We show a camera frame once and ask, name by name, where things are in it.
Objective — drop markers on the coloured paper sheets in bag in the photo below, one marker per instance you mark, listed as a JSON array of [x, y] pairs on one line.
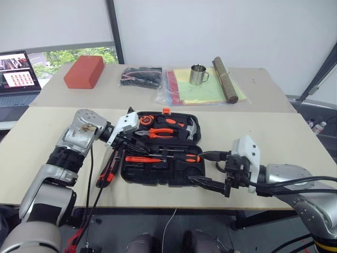
[[200, 92]]

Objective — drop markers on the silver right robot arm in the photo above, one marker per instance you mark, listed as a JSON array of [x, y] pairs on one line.
[[284, 172]]

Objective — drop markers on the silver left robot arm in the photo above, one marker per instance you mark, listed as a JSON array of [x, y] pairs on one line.
[[79, 131]]

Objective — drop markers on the black window frame post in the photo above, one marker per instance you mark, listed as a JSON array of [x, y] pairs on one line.
[[116, 31]]

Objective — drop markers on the orange black utility knife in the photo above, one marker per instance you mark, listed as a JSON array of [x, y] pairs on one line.
[[172, 122]]

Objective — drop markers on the black metal stand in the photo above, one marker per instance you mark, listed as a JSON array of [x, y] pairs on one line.
[[319, 71]]

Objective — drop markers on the steel mug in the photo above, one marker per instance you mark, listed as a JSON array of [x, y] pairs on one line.
[[197, 75]]

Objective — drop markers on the small plastic bottle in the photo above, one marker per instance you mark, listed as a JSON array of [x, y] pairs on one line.
[[319, 127]]

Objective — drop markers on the dark rounded grey shape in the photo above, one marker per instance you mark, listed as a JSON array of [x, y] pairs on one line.
[[140, 243]]

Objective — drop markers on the black table frame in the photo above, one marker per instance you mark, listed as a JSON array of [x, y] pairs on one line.
[[263, 218]]

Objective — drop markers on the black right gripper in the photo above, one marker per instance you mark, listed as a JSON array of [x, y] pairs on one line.
[[237, 170]]

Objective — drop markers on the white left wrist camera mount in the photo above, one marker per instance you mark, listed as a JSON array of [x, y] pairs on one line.
[[126, 123]]

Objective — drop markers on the orange tape measure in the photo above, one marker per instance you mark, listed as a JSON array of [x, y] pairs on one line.
[[146, 120]]

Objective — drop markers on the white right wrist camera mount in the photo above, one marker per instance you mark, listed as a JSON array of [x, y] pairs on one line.
[[248, 153]]

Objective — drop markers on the black plastic tool case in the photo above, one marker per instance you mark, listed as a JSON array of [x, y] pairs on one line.
[[158, 176]]

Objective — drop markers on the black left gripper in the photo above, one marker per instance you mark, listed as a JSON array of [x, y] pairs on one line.
[[123, 141]]

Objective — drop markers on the slim orange tool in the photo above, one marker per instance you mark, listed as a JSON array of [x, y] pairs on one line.
[[142, 159]]

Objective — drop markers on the red brick block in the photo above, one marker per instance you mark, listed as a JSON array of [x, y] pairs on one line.
[[84, 72]]

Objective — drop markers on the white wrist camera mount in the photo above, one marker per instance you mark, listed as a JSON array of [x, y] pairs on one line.
[[248, 153], [126, 123]]

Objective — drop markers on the open laptop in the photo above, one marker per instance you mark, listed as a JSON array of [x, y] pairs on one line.
[[17, 76]]

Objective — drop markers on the thin black screwdriver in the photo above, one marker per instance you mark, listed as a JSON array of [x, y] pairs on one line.
[[164, 150]]

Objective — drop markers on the rolled brown bamboo mat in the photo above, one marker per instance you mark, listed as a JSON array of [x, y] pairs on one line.
[[225, 79]]

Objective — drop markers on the steel claw hammer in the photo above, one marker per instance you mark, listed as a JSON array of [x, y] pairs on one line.
[[192, 130]]

